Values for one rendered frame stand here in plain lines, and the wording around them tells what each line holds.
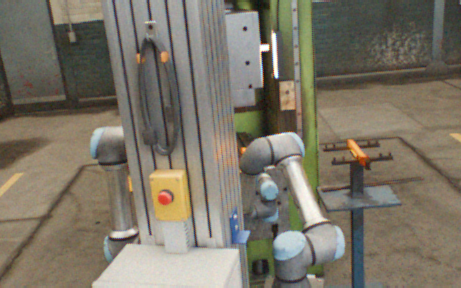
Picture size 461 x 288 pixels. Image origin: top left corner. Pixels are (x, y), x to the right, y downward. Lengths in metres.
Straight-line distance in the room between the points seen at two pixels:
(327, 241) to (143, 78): 0.91
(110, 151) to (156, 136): 0.54
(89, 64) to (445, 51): 6.20
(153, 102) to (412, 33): 8.10
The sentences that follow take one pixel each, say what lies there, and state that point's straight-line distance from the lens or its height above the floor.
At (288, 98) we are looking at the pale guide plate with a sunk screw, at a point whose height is 1.25.
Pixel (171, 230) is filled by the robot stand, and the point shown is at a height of 1.30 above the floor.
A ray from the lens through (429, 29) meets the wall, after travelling 9.28.
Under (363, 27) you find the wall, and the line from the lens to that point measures 8.90.
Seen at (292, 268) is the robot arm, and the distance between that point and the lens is 1.76.
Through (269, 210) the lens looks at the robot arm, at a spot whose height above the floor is 0.93.
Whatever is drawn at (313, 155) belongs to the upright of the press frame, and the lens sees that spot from 3.04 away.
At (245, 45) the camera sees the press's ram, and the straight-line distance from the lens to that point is 2.63.
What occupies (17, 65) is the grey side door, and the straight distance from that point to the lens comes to 9.33.
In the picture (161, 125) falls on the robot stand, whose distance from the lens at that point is 1.29.
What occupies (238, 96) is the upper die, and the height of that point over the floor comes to 1.33.
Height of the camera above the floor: 1.93
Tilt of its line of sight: 18 degrees down
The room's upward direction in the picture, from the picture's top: 5 degrees counter-clockwise
